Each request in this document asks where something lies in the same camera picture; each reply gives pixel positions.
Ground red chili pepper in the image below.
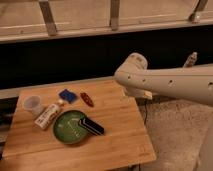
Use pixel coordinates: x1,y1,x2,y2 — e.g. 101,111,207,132
80,92,94,107

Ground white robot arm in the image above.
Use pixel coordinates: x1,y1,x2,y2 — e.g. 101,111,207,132
114,53,213,171

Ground blue sponge block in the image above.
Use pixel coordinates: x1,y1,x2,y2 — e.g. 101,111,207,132
59,89,77,103

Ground green round plate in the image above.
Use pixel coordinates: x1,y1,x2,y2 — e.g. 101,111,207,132
53,110,88,144

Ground clear plastic cup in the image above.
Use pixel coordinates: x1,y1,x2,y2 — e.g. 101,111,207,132
23,96,44,117

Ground small bottle on ledge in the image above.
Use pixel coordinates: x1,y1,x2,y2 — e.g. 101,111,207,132
183,52,197,68

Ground middle metal bracket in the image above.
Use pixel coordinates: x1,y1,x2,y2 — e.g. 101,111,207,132
110,0,120,31

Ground metal bracket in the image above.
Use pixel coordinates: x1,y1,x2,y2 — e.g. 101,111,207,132
38,0,57,36
189,0,208,23
110,0,120,31

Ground left metal bracket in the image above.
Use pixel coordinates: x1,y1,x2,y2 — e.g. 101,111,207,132
38,0,57,36

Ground right metal bracket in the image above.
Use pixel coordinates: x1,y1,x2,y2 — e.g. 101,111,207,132
189,0,208,23

